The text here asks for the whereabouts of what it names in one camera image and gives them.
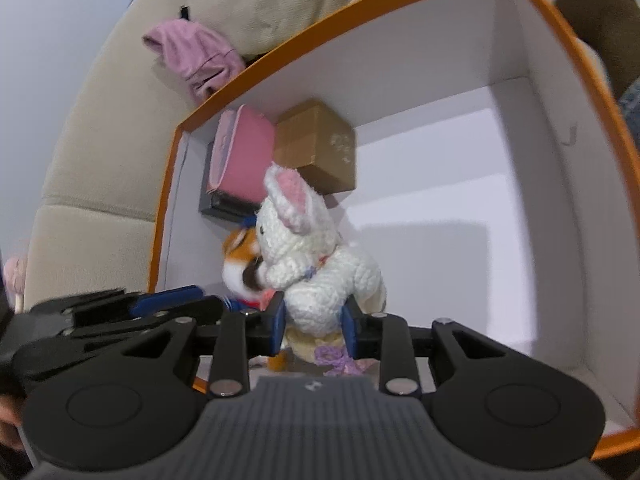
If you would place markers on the pink plush ball stick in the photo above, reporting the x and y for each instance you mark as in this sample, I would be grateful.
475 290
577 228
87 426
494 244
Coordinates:
12 272

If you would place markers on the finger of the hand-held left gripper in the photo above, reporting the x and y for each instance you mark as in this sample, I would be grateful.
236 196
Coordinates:
207 310
167 296

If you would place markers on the small brown cardboard box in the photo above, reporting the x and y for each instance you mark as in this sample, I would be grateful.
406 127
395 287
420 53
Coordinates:
315 145

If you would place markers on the person's left hand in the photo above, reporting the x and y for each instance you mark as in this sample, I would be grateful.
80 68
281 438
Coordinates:
7 420

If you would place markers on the pink book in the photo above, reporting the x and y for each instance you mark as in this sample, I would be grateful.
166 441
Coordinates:
240 160

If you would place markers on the dark grey box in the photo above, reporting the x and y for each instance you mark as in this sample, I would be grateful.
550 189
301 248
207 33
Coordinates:
220 207

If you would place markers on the pink garment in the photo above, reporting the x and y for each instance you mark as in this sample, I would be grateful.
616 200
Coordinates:
195 55

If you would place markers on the person's right foot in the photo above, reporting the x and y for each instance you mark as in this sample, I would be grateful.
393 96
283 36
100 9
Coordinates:
597 15

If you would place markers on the beige cushion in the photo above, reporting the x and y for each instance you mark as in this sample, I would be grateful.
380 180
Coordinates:
280 5

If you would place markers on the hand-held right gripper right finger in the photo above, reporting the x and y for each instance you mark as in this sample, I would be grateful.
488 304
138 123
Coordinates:
348 330

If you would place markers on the beige sofa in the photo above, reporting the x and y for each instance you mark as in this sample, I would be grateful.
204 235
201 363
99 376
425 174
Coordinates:
100 160

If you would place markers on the orange cardboard box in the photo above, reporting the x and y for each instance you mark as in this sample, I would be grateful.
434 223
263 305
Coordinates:
425 160

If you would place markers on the white crochet bunny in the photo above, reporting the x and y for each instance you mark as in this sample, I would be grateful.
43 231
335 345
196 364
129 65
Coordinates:
320 270

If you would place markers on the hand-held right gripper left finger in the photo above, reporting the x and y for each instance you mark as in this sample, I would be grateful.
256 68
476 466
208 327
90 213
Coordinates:
277 322

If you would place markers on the brown white dog plush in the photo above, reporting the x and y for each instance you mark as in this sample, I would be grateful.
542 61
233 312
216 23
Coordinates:
237 260

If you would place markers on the person's right leg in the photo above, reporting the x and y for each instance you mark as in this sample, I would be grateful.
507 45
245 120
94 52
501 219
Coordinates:
631 112

